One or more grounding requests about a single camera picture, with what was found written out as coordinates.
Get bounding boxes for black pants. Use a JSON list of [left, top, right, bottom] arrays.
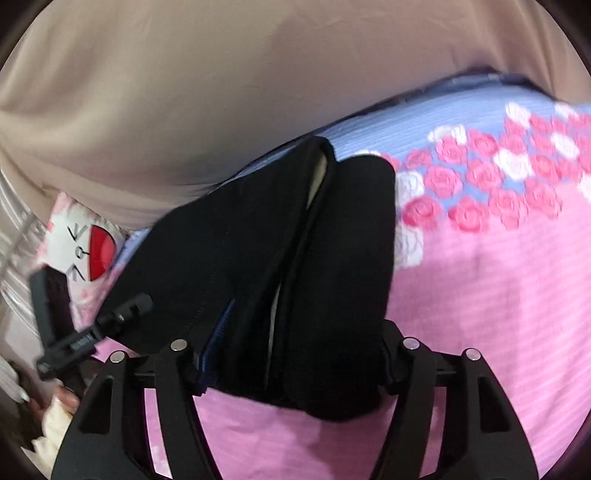
[[101, 137, 396, 422]]

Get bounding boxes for person hand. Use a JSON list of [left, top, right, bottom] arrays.
[[54, 385, 80, 414]]

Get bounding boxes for white cat face pillow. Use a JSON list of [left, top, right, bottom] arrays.
[[37, 192, 126, 327]]

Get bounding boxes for beige curtain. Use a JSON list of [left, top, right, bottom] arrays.
[[1, 1, 590, 228]]

